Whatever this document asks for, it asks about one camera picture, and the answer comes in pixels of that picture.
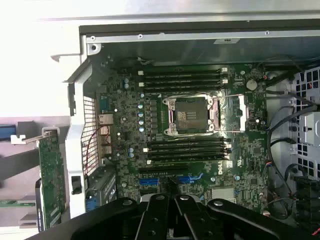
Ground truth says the silver chipset heatsink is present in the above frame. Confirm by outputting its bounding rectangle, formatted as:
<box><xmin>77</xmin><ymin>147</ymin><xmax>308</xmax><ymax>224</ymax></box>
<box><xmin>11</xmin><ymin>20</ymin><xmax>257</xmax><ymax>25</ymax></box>
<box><xmin>211</xmin><ymin>187</ymin><xmax>236</xmax><ymax>204</ymax></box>

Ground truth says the CPU socket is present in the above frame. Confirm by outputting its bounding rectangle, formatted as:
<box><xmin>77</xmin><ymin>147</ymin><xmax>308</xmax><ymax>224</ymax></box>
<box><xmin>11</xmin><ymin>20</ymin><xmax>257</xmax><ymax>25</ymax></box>
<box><xmin>162</xmin><ymin>96</ymin><xmax>219</xmax><ymax>138</ymax></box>

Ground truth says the green motherboard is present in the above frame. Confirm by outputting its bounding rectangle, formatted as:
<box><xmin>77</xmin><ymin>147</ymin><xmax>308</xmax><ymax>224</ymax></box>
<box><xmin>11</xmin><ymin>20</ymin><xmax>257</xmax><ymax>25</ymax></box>
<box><xmin>94</xmin><ymin>62</ymin><xmax>270</xmax><ymax>218</ymax></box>

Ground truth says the metal socket cover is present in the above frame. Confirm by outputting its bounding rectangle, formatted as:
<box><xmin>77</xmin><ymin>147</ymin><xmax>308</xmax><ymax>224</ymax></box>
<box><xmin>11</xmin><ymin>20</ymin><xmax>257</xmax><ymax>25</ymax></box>
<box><xmin>222</xmin><ymin>93</ymin><xmax>249</xmax><ymax>133</ymax></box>

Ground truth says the teal port connector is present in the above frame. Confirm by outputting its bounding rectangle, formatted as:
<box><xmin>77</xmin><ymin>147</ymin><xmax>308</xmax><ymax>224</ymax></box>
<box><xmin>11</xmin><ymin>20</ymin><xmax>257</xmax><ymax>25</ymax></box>
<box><xmin>99</xmin><ymin>98</ymin><xmax>111</xmax><ymax>113</ymax></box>

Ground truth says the grey plastic parts rack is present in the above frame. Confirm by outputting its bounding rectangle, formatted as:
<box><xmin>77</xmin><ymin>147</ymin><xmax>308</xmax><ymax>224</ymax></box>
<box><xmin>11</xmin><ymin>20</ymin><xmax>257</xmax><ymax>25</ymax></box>
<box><xmin>0</xmin><ymin>117</ymin><xmax>71</xmax><ymax>236</ymax></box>

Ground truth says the green RAM stick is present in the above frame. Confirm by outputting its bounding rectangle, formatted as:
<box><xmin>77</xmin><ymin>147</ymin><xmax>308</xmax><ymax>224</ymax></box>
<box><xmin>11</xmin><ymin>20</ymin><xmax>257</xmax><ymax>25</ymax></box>
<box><xmin>0</xmin><ymin>199</ymin><xmax>36</xmax><ymax>208</ymax></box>

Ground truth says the perforated metal drive cage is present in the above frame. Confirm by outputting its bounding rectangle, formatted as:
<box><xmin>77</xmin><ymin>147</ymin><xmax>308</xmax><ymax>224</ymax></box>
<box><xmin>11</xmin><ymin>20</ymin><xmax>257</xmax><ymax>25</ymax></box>
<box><xmin>291</xmin><ymin>66</ymin><xmax>320</xmax><ymax>176</ymax></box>

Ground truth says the open black PC case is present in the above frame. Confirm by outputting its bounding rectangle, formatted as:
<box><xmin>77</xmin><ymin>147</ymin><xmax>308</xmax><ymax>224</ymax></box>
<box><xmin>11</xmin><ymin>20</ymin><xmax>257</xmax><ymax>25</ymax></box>
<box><xmin>49</xmin><ymin>18</ymin><xmax>320</xmax><ymax>240</ymax></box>

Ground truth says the hard disk with blue rails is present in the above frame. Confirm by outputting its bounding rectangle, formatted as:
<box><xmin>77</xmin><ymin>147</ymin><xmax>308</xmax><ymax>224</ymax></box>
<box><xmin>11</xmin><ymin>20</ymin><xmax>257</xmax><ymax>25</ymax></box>
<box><xmin>0</xmin><ymin>123</ymin><xmax>17</xmax><ymax>147</ymax></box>

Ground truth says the red black twisted wire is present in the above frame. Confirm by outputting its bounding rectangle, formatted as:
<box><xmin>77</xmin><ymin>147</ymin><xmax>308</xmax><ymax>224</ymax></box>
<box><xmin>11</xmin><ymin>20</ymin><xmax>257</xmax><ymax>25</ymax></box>
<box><xmin>83</xmin><ymin>125</ymin><xmax>111</xmax><ymax>176</ymax></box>

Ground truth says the black looped cable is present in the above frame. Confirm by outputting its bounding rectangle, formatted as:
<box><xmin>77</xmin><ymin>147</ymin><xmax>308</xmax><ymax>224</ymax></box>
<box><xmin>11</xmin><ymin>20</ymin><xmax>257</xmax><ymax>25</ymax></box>
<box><xmin>266</xmin><ymin>104</ymin><xmax>319</xmax><ymax>176</ymax></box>

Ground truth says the black plastic duct box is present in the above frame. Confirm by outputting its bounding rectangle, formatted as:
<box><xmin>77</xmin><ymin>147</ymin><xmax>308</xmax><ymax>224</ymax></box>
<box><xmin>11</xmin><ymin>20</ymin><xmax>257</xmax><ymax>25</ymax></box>
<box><xmin>293</xmin><ymin>174</ymin><xmax>320</xmax><ymax>226</ymax></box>

